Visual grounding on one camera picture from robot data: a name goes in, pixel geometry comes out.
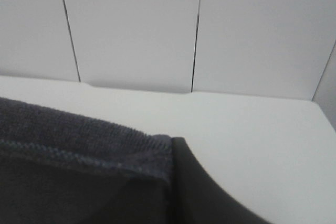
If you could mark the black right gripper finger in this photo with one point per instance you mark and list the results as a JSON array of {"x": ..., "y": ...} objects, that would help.
[{"x": 198, "y": 198}]

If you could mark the dark navy towel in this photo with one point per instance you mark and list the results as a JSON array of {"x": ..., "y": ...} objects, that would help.
[{"x": 59, "y": 167}]

